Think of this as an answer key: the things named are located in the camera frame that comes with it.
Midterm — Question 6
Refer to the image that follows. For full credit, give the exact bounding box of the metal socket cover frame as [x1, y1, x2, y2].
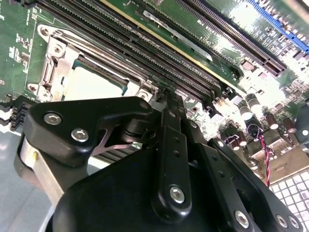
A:
[40, 24, 160, 102]

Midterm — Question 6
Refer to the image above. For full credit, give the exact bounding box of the thin wire locking lever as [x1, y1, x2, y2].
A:
[52, 29, 155, 85]

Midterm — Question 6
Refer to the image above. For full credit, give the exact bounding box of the silver CPU green board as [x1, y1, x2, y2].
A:
[63, 60, 130, 102]

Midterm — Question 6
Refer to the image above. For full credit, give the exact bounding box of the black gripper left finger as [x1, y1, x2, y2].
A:
[23, 91, 193, 220]

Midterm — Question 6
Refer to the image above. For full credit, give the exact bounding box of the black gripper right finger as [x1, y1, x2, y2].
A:
[173, 93, 305, 232]

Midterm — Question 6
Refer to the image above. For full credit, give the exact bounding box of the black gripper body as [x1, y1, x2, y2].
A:
[45, 147, 232, 232]

